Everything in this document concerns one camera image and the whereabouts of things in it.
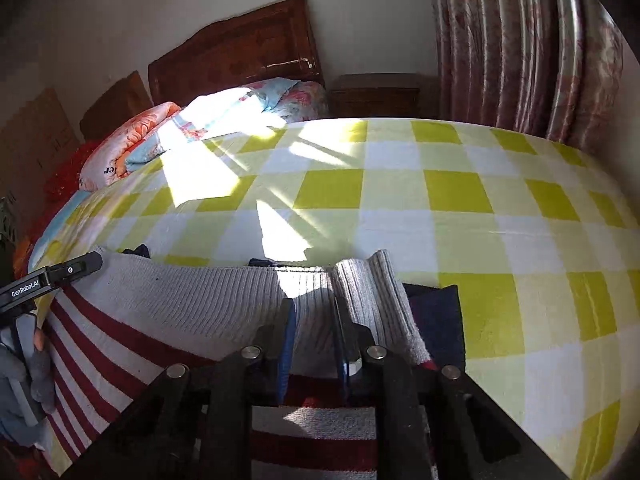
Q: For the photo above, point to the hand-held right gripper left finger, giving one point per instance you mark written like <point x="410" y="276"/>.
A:
<point x="286" y="345"/>

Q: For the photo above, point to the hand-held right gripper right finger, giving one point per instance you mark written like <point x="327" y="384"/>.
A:
<point x="342" y="345"/>

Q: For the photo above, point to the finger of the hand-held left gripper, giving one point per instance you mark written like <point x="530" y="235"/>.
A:
<point x="82" y="265"/>

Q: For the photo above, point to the red grey striped sweater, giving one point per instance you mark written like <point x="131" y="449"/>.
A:
<point x="200" y="300"/>

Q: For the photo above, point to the person's left hand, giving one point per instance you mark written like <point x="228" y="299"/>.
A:
<point x="37" y="385"/>

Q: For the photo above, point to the red pillow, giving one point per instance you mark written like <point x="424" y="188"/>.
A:
<point x="70" y="170"/>

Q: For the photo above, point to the pink orange floral quilt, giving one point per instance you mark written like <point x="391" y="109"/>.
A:
<point x="130" y="140"/>

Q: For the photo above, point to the light wooden wardrobe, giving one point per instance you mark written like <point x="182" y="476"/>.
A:
<point x="35" y="135"/>

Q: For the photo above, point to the small plain wooden headboard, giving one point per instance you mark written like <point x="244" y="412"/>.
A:
<point x="115" y="105"/>

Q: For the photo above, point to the yellow checked bed sheet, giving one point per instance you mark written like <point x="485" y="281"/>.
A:
<point x="450" y="220"/>

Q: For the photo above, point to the white blue floral quilt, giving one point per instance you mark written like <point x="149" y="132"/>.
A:
<point x="280" y="97"/>

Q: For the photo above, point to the wooden nightstand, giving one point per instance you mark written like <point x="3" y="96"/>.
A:
<point x="380" y="95"/>

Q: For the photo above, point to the large carved wooden headboard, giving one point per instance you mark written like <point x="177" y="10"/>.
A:
<point x="240" y="50"/>

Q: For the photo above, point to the pink floral curtain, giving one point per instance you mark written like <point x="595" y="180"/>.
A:
<point x="525" y="50"/>

